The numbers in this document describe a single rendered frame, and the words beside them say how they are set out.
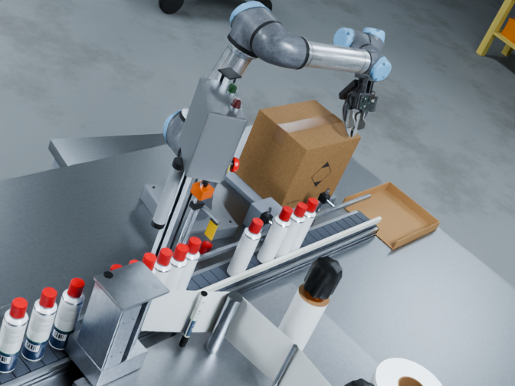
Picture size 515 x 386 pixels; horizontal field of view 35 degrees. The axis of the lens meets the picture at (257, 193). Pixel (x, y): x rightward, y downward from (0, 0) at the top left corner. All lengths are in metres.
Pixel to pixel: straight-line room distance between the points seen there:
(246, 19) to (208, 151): 0.59
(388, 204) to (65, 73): 2.39
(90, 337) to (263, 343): 0.44
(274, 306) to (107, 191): 0.67
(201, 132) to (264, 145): 0.88
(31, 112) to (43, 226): 2.08
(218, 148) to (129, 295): 0.41
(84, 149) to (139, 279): 1.00
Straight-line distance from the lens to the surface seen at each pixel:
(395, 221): 3.08
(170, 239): 2.28
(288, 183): 2.72
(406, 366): 2.18
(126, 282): 1.85
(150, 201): 2.58
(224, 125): 1.90
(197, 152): 1.93
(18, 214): 2.45
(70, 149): 2.76
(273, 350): 2.05
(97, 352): 1.91
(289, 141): 2.68
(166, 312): 2.04
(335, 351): 2.33
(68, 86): 4.78
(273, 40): 2.33
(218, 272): 2.38
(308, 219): 2.48
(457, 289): 2.93
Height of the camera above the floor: 2.37
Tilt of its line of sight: 32 degrees down
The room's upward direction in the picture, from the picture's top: 24 degrees clockwise
